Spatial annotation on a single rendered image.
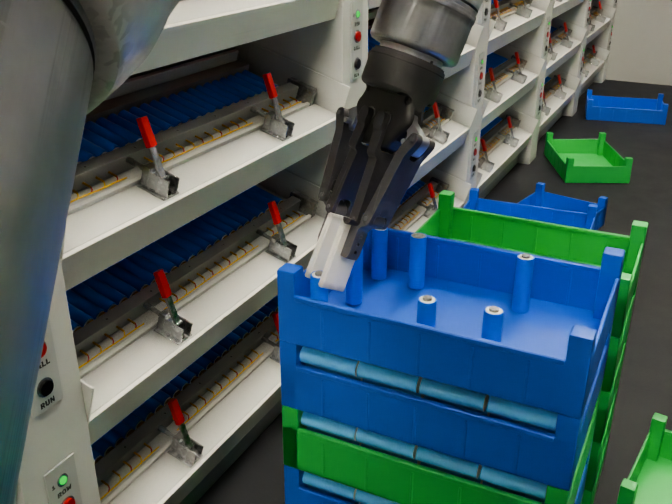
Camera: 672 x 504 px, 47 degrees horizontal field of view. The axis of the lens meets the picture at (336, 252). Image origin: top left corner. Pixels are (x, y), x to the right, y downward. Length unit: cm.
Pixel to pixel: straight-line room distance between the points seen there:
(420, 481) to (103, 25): 69
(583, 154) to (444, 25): 211
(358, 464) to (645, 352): 92
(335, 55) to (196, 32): 37
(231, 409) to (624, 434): 65
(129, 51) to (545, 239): 103
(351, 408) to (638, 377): 86
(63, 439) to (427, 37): 54
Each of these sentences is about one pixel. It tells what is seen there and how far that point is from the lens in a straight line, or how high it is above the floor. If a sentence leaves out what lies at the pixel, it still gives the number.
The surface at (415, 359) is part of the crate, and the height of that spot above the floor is 42.
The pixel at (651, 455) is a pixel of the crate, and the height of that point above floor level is 1.
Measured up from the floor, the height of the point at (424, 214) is 12.
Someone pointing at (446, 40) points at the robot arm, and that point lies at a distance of 73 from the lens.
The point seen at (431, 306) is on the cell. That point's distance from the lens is 72.
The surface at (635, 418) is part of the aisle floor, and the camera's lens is 144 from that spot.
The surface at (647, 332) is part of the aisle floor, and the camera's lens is 171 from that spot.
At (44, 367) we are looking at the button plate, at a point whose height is 40.
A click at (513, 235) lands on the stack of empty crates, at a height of 35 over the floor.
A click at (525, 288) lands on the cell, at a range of 84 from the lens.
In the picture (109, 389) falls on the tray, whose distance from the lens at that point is 92.
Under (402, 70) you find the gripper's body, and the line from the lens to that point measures 72.
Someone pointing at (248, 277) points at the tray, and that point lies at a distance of 113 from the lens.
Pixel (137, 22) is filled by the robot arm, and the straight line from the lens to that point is 18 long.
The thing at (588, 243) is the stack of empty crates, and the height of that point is 35.
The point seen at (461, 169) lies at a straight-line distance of 197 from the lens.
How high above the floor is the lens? 81
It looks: 25 degrees down
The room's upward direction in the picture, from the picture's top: straight up
